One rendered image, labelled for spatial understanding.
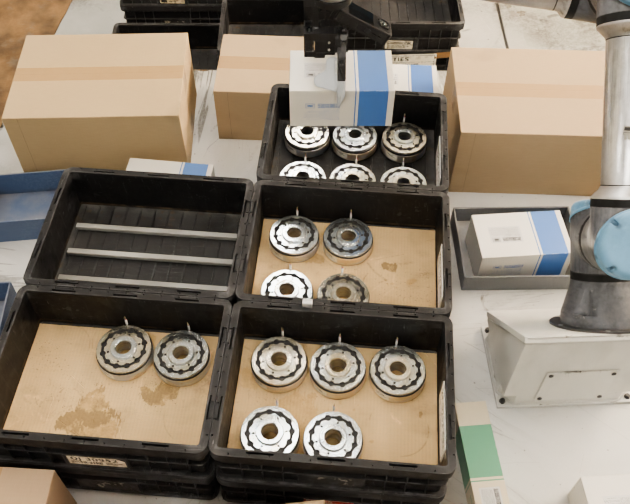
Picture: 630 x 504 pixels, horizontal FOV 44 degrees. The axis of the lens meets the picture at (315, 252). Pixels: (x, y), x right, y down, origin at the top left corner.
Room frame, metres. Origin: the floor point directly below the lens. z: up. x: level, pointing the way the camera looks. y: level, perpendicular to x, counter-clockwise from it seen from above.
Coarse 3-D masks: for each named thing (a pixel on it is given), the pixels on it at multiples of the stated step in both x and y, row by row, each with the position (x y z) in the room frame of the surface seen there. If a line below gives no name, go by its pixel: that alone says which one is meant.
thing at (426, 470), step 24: (312, 312) 0.77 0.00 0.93; (336, 312) 0.77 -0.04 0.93; (360, 312) 0.77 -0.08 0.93; (384, 312) 0.77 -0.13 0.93; (216, 408) 0.57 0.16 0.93; (216, 432) 0.53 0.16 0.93; (216, 456) 0.49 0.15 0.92; (240, 456) 0.49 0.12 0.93; (264, 456) 0.49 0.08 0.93; (288, 456) 0.49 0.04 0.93; (312, 456) 0.49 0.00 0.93
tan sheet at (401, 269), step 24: (264, 240) 1.01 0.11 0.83; (384, 240) 1.01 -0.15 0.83; (408, 240) 1.01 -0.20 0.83; (432, 240) 1.01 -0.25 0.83; (264, 264) 0.95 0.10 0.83; (288, 264) 0.95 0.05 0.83; (312, 264) 0.95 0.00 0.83; (336, 264) 0.95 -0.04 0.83; (360, 264) 0.95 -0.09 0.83; (384, 264) 0.95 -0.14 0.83; (408, 264) 0.95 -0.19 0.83; (432, 264) 0.95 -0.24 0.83; (384, 288) 0.89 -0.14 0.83; (408, 288) 0.89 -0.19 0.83; (432, 288) 0.89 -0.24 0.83
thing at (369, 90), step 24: (312, 72) 1.18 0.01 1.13; (336, 72) 1.18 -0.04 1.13; (360, 72) 1.19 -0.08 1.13; (384, 72) 1.19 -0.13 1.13; (312, 96) 1.13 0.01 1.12; (336, 96) 1.13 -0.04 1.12; (360, 96) 1.13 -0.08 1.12; (384, 96) 1.13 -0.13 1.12; (312, 120) 1.13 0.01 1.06; (336, 120) 1.13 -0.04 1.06; (360, 120) 1.13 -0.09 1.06; (384, 120) 1.13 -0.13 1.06
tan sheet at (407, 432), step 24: (432, 360) 0.73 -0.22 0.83; (240, 384) 0.67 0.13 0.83; (432, 384) 0.68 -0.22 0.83; (240, 408) 0.62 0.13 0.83; (288, 408) 0.62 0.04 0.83; (312, 408) 0.63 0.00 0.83; (336, 408) 0.63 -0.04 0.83; (360, 408) 0.63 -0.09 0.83; (384, 408) 0.63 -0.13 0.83; (408, 408) 0.63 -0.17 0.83; (432, 408) 0.63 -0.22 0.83; (384, 432) 0.58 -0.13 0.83; (408, 432) 0.58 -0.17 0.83; (432, 432) 0.58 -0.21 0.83; (360, 456) 0.54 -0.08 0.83; (384, 456) 0.54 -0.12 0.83; (408, 456) 0.54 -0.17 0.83; (432, 456) 0.54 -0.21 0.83
